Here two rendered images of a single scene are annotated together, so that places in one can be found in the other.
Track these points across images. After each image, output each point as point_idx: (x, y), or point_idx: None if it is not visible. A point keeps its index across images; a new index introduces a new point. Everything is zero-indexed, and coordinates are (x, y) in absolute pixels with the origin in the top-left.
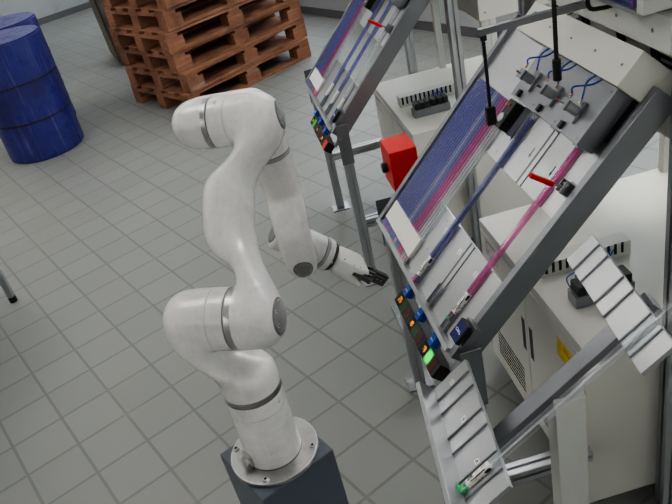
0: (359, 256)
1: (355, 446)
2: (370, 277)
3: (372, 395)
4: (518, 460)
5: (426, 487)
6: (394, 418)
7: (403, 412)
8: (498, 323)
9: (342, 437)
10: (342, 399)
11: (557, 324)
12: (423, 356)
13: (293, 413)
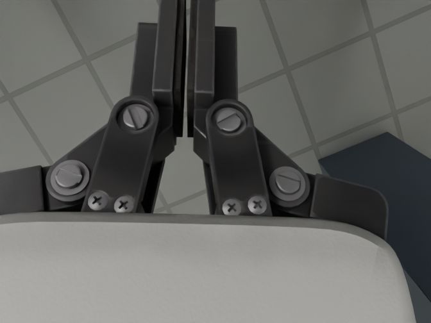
0: (31, 295)
1: (112, 95)
2: (319, 190)
3: (9, 40)
4: None
5: (224, 20)
6: (74, 20)
7: (65, 2)
8: None
9: (88, 109)
10: (5, 90)
11: None
12: None
13: (15, 166)
